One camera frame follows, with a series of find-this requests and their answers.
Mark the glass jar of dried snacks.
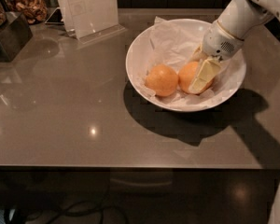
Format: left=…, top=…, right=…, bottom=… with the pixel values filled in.
left=4, top=0, right=48, bottom=24

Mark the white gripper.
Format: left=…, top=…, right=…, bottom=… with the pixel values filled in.
left=189, top=21, right=244, bottom=94

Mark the black square box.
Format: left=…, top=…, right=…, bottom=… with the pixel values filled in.
left=0, top=12, right=33, bottom=63

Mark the clear acrylic sign holder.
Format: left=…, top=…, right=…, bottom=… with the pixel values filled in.
left=58, top=0, right=124, bottom=44

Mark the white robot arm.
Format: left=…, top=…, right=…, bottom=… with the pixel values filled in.
left=190, top=0, right=280, bottom=224

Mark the dark smartphone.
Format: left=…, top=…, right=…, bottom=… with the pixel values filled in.
left=45, top=7, right=63, bottom=25

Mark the white paper liner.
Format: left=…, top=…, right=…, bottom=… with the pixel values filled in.
left=139, top=16, right=231, bottom=108

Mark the orange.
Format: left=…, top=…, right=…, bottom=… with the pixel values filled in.
left=145, top=64, right=178, bottom=97
left=177, top=61, right=214, bottom=95

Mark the white ceramic bowl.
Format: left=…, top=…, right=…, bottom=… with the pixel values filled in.
left=125, top=18, right=247, bottom=113

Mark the black floor cable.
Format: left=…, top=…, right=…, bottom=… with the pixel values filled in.
left=24, top=199, right=132, bottom=224

